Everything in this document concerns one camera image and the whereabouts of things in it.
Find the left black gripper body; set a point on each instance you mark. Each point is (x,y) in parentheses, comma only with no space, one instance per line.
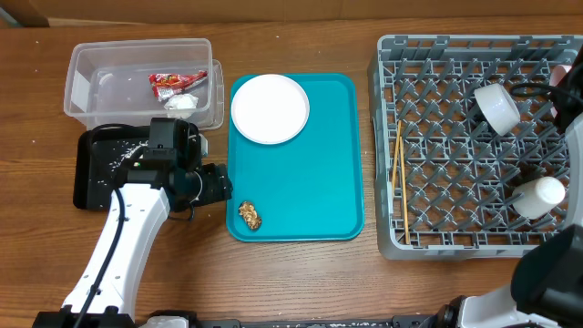
(215,185)

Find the brown food scrap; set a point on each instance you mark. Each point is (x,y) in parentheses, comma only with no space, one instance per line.
(250,215)

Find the white tissue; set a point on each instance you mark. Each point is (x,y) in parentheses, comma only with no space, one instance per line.
(181,106)

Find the large white plate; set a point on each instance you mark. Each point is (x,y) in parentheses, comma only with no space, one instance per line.
(270,109)

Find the teal serving tray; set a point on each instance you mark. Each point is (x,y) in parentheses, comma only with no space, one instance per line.
(309,188)

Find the red snack wrapper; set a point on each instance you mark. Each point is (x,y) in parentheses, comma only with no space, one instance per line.
(165,86)

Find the black plastic tray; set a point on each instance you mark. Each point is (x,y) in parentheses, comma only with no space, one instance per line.
(170,162)

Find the grey bowl of rice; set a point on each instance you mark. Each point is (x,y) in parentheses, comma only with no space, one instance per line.
(498,108)

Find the white paper cup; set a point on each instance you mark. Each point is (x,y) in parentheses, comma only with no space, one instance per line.
(539,197)

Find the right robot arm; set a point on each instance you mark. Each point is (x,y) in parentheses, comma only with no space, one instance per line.
(546,288)

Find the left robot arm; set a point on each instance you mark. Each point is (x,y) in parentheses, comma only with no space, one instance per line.
(106,294)

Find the grey dishwasher rack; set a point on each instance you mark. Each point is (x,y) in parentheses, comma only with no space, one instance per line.
(460,174)

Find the pile of spilled rice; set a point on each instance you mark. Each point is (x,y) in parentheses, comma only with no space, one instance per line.
(112,152)

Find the clear plastic bin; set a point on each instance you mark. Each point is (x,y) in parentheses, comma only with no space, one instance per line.
(108,82)

